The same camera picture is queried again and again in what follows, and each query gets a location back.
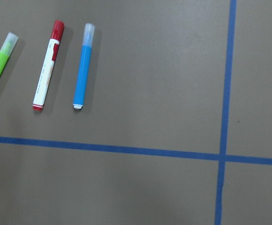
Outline blue marker pen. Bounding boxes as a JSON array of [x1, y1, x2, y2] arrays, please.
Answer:
[[73, 23, 95, 110]]

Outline red capped white marker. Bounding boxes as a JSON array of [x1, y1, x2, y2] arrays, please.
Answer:
[[32, 20, 65, 111]]

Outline green marker pen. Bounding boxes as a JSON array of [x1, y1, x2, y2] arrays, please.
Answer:
[[0, 32, 19, 75]]

